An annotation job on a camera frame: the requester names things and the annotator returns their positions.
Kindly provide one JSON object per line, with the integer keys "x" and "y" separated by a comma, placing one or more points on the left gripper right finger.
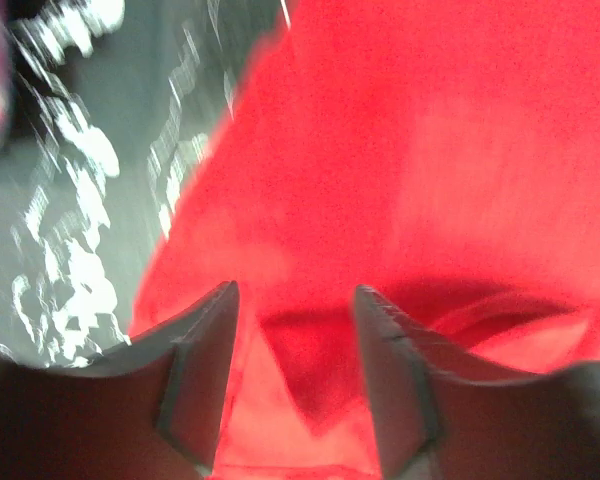
{"x": 440, "y": 412}

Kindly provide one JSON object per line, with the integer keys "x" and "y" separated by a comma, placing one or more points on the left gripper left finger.
{"x": 147, "y": 410}

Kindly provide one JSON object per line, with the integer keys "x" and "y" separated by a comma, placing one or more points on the dark red t shirt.
{"x": 445, "y": 154}

